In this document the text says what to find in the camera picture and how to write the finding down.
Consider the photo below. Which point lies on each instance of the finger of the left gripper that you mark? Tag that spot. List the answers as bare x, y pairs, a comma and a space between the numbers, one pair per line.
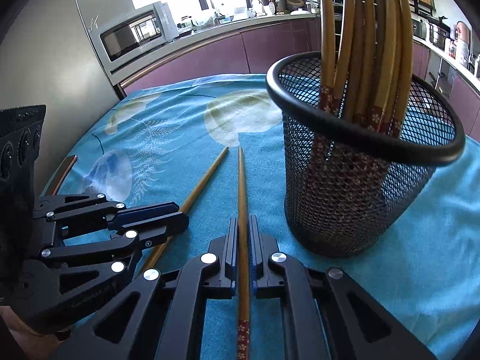
156, 231
146, 211

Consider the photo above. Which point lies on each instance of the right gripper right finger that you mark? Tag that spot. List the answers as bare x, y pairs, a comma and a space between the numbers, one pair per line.
278, 275

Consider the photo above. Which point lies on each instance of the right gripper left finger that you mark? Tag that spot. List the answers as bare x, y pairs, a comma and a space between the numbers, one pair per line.
184, 295

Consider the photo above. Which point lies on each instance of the purple kitchen cabinets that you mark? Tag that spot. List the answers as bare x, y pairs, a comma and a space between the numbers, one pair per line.
252, 46

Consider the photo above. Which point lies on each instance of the left hand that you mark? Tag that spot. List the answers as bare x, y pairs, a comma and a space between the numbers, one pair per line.
34, 345

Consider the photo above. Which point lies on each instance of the blue floral tablecloth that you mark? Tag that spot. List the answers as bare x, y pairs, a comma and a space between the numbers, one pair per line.
156, 144

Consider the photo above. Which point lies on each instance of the black mesh utensil holder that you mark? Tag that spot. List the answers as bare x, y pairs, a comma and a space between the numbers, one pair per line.
346, 185

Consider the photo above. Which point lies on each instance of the silver microwave oven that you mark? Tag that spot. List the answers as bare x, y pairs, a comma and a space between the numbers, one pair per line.
129, 36

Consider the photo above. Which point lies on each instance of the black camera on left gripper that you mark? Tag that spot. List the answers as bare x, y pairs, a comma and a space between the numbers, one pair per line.
20, 141

